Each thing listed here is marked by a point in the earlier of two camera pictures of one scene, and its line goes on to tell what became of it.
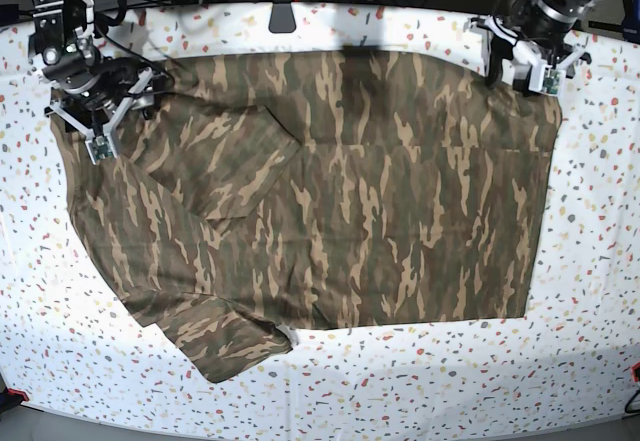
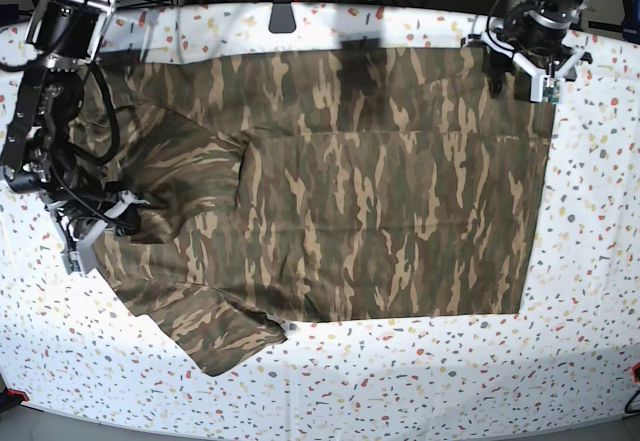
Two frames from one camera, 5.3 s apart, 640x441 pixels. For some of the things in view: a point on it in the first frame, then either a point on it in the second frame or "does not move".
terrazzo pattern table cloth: (69, 343) does not move
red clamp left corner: (19, 392) does not move
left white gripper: (99, 143) -> (87, 236)
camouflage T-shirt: (256, 193) does not move
